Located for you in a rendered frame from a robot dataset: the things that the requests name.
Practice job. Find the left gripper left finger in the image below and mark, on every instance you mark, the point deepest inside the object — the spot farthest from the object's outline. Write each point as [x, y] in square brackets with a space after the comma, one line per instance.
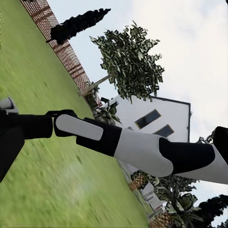
[11, 143]

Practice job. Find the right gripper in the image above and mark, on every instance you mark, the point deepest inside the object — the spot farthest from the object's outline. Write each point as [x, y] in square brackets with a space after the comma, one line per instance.
[26, 121]

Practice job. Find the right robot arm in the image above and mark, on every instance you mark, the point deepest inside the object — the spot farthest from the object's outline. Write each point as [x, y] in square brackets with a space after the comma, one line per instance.
[150, 153]

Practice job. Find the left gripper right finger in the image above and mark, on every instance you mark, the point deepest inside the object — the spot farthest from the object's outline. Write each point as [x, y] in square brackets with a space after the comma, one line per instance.
[220, 141]

